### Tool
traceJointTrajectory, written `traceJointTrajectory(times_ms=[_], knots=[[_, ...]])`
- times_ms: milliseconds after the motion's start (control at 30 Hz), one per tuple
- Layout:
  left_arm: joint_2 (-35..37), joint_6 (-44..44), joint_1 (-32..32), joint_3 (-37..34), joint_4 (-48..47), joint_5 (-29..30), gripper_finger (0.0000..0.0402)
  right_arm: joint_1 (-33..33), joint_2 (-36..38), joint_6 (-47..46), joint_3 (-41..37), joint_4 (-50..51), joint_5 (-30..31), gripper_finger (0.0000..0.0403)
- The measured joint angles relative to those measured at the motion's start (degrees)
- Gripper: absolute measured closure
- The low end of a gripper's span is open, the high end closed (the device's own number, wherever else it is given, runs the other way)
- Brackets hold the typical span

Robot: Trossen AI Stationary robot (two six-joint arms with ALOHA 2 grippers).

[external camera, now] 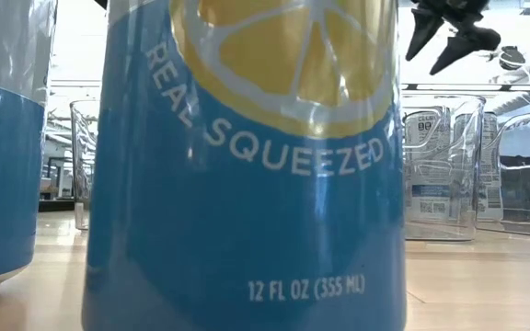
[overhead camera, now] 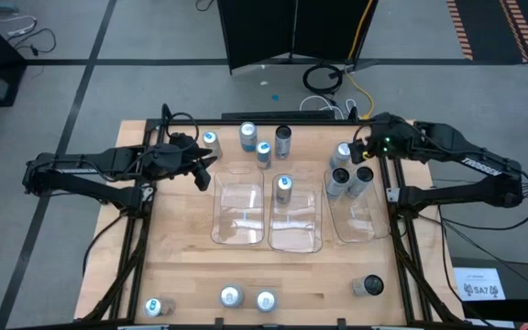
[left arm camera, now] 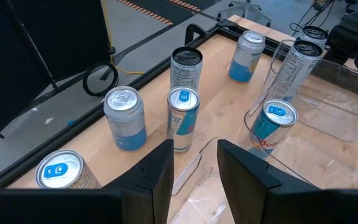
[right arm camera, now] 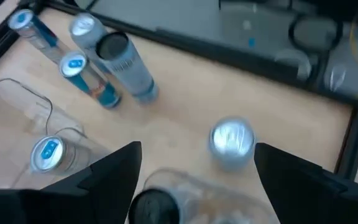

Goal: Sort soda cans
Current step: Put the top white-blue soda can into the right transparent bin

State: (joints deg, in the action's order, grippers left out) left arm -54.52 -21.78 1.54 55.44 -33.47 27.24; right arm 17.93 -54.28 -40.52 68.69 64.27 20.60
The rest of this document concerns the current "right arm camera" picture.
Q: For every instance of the white can with silver lid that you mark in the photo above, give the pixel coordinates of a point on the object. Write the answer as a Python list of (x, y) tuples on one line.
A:
[(232, 141), (82, 25)]

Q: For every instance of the blue silver energy drink can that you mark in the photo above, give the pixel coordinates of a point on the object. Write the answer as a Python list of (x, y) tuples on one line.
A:
[(47, 153), (20, 19), (73, 64)]

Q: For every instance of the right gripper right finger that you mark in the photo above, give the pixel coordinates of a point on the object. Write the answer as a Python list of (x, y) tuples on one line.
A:
[(315, 199)]

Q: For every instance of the black aluminium rig frame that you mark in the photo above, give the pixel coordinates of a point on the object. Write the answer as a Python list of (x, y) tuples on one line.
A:
[(216, 51)]

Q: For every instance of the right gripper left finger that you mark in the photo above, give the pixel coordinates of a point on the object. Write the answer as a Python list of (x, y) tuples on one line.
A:
[(73, 205)]

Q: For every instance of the white can with black lid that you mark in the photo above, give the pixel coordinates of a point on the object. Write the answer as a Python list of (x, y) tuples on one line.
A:
[(154, 208), (126, 68)]

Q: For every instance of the clear plastic bin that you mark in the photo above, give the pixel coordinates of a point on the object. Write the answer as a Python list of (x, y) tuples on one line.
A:
[(228, 193), (14, 124)]

